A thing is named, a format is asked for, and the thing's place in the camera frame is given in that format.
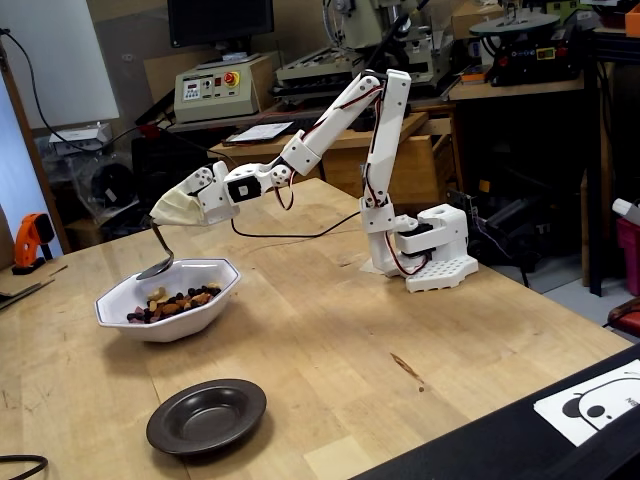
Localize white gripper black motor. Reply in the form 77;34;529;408
187;161;242;227

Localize bent metal spoon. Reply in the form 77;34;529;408
135;221;176;282

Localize nuts and dried fruit mix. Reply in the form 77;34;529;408
125;282;222;325

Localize white octagonal bowl blue rim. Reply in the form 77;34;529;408
94;257;243;344

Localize dark brown plate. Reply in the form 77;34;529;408
145;378;268;456

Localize black cabinet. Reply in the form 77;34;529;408
130;130;236;224

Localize beige masking tape wrap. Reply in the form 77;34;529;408
148;187;207;228

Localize beige control box red button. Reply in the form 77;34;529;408
173;53;274;125

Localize clear plastic bag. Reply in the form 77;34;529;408
42;147;144;226

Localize black keyboard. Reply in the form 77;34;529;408
257;112;326;136

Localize brown cardboard sheet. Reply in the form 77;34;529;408
143;47;224;109

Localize white flat device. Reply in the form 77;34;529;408
48;122;114;157

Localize black computer monitor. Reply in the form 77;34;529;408
166;0;276;56

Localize orange black power tool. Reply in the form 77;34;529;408
10;212;57;277

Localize white board panel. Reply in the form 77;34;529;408
0;0;121;132

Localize flat cardboard pieces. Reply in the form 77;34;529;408
0;263;70;312

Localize grey milling machine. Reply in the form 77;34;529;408
272;0;454;101

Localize wooden workbench desk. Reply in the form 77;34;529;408
207;110;459;206

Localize brown cardboard box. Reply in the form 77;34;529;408
449;0;506;42

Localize wooden shelf board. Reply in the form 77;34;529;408
447;74;587;103

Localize black scroll saw machine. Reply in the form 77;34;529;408
468;10;589;89

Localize black flat panel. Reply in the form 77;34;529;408
349;344;640;480

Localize white paper panda print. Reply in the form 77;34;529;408
532;358;640;449

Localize white plastic object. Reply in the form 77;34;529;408
611;197;640;227

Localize magenta plastic box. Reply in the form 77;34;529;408
614;217;640;297

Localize red cushioned wooden chair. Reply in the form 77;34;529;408
606;297;640;337

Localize orange bin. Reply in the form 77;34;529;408
623;2;640;40

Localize thin black hanging cable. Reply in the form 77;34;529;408
0;27;144;151

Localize black curved cable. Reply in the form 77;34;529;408
0;453;50;480

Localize black metal rack frame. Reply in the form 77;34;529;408
581;27;640;297

